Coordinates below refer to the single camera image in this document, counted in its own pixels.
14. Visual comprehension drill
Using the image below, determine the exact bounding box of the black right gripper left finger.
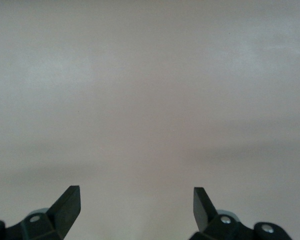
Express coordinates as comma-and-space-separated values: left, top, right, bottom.
0, 185, 81, 240

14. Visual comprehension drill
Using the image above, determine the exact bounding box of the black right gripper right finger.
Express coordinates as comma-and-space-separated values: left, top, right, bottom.
188, 186, 293, 240

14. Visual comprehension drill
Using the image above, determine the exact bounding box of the brown table cover sheet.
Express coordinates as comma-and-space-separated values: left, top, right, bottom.
0, 0, 300, 240

